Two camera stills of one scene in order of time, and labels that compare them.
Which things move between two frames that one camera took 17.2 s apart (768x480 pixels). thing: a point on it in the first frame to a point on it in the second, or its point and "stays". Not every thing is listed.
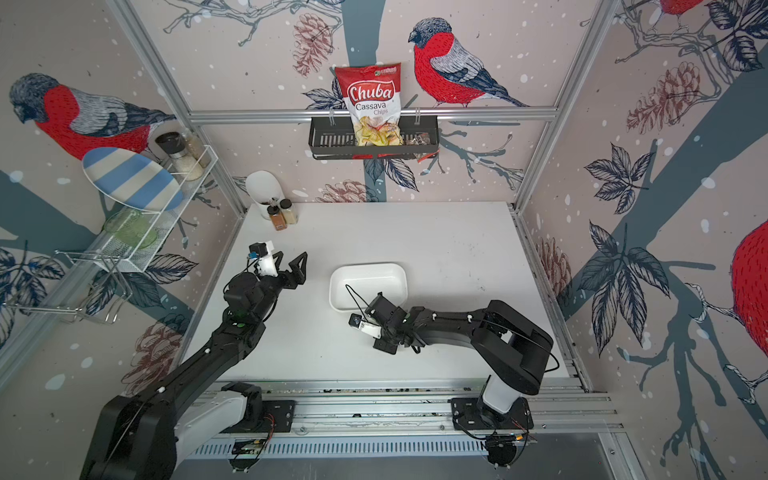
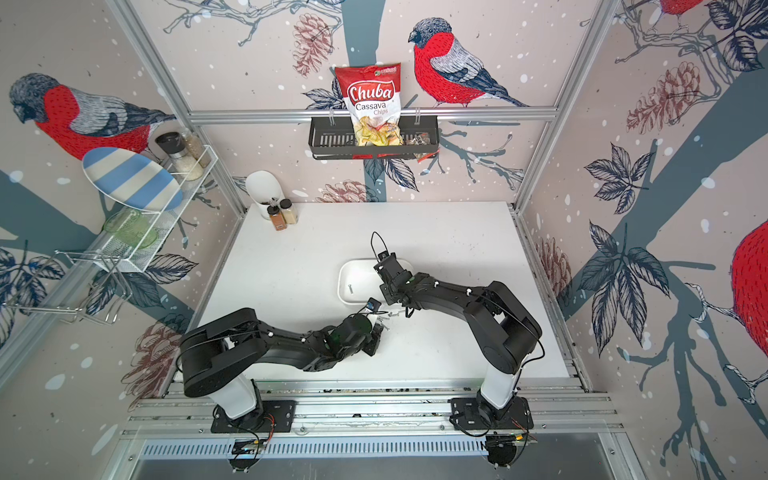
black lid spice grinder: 173,144 stays
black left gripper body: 275,286 to 373,343
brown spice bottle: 277,217 stays
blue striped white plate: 133,179 stays
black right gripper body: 386,343 to 388,296
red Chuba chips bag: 372,93 stays
